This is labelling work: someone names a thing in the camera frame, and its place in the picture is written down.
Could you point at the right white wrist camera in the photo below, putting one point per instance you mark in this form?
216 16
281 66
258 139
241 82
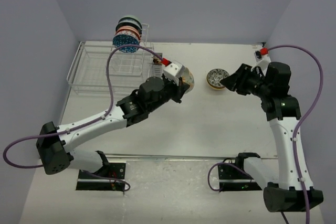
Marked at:
262 59

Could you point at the yellow teal patterned bowl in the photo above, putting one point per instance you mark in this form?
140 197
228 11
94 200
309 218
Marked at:
216 85

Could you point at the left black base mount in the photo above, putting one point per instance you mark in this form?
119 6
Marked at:
86 182

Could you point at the brown cutlery bundle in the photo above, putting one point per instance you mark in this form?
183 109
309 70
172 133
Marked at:
156 61

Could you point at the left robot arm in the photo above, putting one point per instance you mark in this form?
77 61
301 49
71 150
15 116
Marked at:
58 145

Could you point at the dark teal white bowl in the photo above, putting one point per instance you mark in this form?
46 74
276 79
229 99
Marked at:
124 39

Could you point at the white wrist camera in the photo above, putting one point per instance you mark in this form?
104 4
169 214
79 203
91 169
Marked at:
173 70
262 59

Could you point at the black rimmed bowl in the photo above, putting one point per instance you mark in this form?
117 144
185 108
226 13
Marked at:
130 22

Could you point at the salmon pink patterned bowl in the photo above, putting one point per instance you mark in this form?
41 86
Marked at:
129 28

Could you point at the grey cutlery holder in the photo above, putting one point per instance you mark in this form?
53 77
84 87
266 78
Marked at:
157 71

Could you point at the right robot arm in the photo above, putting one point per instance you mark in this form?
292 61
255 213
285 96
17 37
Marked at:
292 190

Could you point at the white wire dish rack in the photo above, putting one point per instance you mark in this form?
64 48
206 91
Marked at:
87 73

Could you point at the pale green bowl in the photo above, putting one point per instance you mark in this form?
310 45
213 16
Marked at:
129 17

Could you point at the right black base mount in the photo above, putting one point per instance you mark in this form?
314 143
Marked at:
230 179

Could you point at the pink leaf patterned bowl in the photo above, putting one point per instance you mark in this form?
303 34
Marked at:
216 75

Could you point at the yellow star patterned bowl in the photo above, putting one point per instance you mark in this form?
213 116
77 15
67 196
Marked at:
188 78

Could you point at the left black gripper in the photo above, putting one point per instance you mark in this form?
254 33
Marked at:
180 88

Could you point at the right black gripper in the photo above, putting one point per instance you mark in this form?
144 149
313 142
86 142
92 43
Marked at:
237 81

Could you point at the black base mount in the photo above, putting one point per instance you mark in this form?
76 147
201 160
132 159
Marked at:
230 179
86 182

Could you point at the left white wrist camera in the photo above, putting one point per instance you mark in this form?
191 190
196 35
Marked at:
173 70

